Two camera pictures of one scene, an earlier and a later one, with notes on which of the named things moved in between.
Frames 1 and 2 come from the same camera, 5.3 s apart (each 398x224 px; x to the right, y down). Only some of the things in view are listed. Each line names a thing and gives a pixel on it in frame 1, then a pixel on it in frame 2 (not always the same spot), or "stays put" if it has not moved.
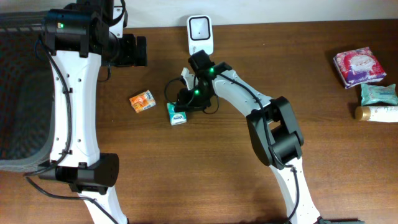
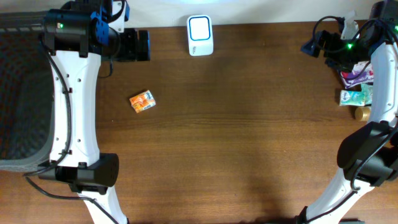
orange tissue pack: [142, 101] stays put
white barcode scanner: [200, 33] stays put
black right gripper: [186, 101] -> [334, 39]
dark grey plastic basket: [27, 92] stays put
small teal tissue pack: [175, 117] -> [352, 98]
